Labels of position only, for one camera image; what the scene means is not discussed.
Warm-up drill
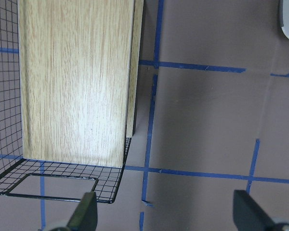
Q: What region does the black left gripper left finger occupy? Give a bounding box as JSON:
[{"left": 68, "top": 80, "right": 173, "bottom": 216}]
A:
[{"left": 67, "top": 192, "right": 98, "bottom": 231}]

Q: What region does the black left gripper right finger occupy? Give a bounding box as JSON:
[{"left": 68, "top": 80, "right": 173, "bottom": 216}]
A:
[{"left": 233, "top": 190, "right": 279, "bottom": 231}]

